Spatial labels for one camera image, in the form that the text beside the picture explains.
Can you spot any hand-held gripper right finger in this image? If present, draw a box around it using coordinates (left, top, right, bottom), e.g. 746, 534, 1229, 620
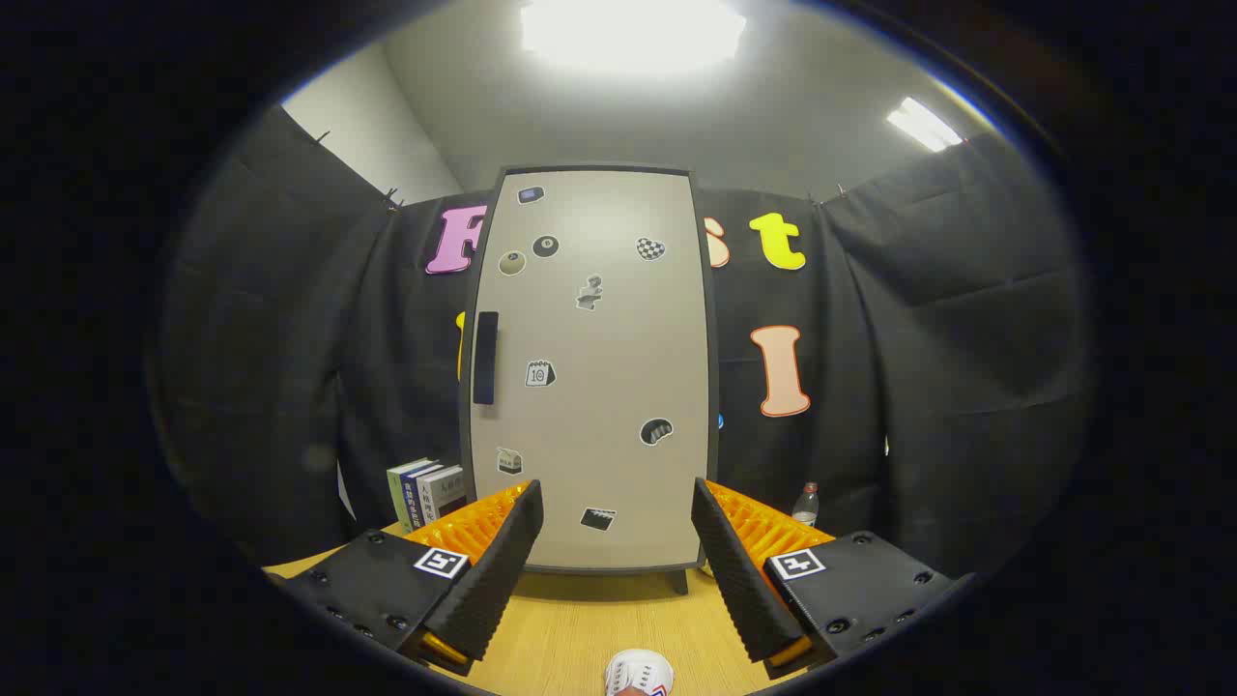
690, 477, 972, 681

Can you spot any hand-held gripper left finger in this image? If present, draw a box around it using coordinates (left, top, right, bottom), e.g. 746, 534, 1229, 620
275, 478, 545, 678

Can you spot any grey shoe cabinet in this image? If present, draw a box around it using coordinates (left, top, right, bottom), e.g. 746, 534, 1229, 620
458, 161, 722, 596

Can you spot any white shoe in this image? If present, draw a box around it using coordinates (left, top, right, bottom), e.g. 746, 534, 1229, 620
604, 649, 676, 696

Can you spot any beige shoe cabinet door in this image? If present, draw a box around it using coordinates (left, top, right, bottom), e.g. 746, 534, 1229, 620
468, 171, 712, 571

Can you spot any black door handle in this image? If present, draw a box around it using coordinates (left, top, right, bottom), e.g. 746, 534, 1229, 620
472, 310, 500, 406

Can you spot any blue spine book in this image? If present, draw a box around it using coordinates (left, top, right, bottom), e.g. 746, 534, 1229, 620
400, 462, 443, 529

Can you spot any green spine book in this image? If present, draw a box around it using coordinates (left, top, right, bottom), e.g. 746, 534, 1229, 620
387, 458, 429, 531

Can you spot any black backdrop cloth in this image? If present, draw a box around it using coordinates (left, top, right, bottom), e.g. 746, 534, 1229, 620
159, 104, 1093, 573

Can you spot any small ceiling light panel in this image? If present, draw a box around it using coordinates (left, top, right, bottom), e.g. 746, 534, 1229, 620
886, 96, 964, 154

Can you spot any large ceiling light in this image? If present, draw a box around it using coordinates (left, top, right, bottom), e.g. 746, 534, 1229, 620
520, 0, 748, 73

